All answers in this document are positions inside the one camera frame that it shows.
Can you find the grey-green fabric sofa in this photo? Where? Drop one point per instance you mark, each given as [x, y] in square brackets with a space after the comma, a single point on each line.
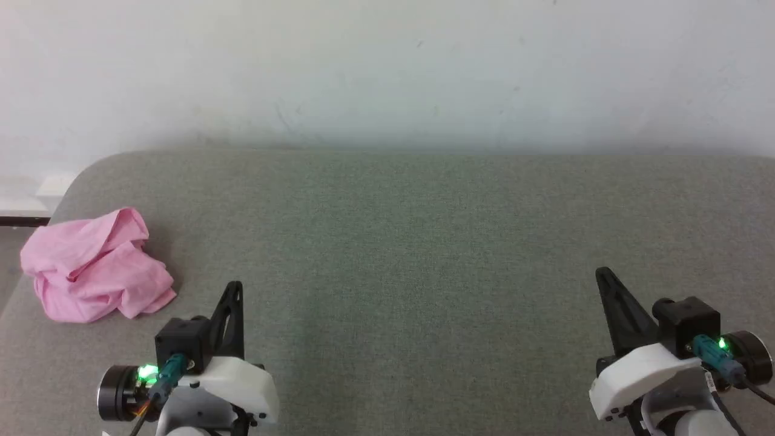
[412, 254]

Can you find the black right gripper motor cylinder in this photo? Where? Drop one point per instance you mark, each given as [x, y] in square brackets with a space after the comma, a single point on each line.
[754, 357]

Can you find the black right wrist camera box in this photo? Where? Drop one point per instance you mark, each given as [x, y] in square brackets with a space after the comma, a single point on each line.
[687, 321]

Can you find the black floor edge strip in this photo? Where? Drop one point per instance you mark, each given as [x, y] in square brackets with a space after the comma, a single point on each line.
[24, 221]

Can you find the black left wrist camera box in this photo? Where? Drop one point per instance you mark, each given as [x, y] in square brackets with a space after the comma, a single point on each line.
[181, 342]

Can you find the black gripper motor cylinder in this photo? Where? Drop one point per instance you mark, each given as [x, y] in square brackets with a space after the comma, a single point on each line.
[754, 357]
[118, 393]

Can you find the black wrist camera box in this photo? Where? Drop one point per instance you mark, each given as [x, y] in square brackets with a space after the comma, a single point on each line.
[181, 342]
[687, 321]

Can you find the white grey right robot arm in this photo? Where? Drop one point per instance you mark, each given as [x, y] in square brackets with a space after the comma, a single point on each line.
[684, 412]

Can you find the pink cloth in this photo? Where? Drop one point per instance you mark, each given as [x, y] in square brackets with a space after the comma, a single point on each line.
[91, 272]

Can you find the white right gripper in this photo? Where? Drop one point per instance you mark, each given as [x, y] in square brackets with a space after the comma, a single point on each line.
[642, 375]

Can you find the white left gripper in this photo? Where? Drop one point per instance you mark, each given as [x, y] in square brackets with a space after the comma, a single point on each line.
[242, 387]

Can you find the white baseboard ledge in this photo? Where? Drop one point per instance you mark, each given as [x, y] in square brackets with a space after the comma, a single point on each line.
[30, 194]

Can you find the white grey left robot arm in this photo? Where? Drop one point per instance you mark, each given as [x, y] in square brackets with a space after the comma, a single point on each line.
[194, 418]

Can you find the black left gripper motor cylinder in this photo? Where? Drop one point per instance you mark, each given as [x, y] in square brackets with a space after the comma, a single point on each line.
[118, 393]

